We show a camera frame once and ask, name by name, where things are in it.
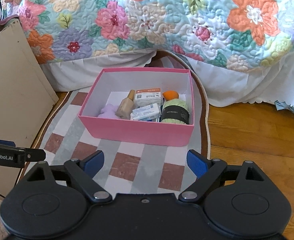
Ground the purple plush toy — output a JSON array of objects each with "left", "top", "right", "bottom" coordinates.
[{"left": 98, "top": 103, "right": 119, "bottom": 119}]

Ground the green yarn ball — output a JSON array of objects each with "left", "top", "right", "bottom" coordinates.
[{"left": 161, "top": 99, "right": 190, "bottom": 125}]

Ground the foundation bottle gold cap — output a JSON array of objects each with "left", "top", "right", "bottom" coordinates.
[{"left": 116, "top": 89, "right": 135, "bottom": 120}]

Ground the white tissue pack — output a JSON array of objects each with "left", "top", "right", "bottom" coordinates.
[{"left": 130, "top": 103, "right": 160, "bottom": 121}]

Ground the orange makeup sponge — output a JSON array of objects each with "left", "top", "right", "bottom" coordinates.
[{"left": 163, "top": 90, "right": 179, "bottom": 101}]

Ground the clear floss pick box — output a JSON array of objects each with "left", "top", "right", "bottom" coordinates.
[{"left": 134, "top": 88, "right": 163, "bottom": 107}]

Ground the checkered cartoon rug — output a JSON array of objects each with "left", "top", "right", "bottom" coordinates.
[{"left": 19, "top": 49, "right": 211, "bottom": 196}]

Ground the beige wooden cabinet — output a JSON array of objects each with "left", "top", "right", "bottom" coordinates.
[{"left": 0, "top": 18, "right": 60, "bottom": 201}]

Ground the pink cardboard box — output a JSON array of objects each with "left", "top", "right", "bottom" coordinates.
[{"left": 77, "top": 67, "right": 195, "bottom": 147}]

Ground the floral quilt bedspread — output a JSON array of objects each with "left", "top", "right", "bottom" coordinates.
[{"left": 2, "top": 0, "right": 294, "bottom": 73}]

